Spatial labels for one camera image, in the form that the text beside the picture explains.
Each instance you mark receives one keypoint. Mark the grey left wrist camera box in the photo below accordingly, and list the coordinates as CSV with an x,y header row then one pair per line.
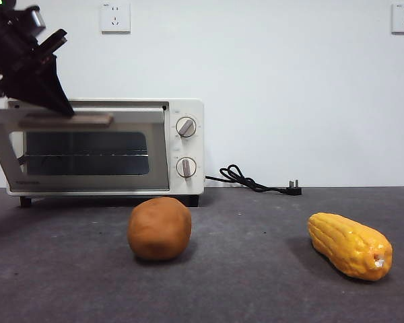
x,y
38,20

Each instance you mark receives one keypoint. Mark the cream Toshiba toaster oven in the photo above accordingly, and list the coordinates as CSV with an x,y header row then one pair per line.
x,y
188,148

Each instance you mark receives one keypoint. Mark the round cream oven knob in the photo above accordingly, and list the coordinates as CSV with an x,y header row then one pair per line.
x,y
186,126
186,167

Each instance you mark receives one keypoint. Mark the brown potato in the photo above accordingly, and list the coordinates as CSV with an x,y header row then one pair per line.
x,y
158,228

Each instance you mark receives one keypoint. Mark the yellow corn cob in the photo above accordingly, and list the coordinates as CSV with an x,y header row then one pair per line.
x,y
346,245

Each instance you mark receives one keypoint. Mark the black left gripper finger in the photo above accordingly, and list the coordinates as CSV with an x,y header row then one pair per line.
x,y
52,84
30,92

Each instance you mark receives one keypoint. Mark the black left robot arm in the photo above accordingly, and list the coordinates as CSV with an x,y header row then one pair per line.
x,y
6,37

